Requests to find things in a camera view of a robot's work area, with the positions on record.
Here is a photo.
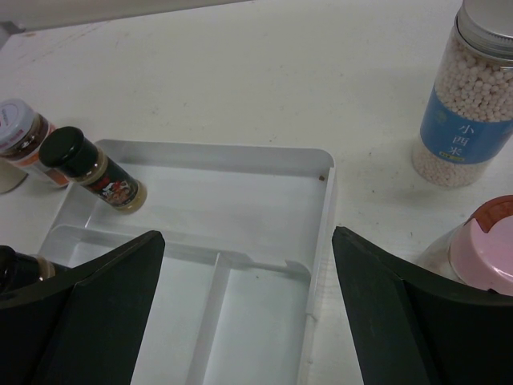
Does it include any white lid orange label jar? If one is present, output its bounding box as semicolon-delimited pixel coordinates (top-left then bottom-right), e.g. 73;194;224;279
1;99;69;188

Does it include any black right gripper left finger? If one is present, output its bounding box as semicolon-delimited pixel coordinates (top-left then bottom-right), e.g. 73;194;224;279
1;231;164;384

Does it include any small black cap spice bottle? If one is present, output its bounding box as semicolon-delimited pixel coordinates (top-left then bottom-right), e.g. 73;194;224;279
39;126;147;214

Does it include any black knob cap grinder bottle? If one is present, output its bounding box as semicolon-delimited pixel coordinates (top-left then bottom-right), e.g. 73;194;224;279
0;160;27;194

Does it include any pink cap seasoning bottle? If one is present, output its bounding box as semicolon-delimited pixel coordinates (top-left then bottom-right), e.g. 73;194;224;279
416;195;512;296

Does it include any blue label sago jar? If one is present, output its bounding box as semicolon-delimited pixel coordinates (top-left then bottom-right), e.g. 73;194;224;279
412;0;512;188

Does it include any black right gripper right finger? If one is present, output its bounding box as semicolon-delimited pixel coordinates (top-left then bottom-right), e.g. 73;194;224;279
332;227;512;384

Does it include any white plastic organizer tray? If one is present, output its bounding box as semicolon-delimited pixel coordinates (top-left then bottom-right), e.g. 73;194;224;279
39;140;336;384

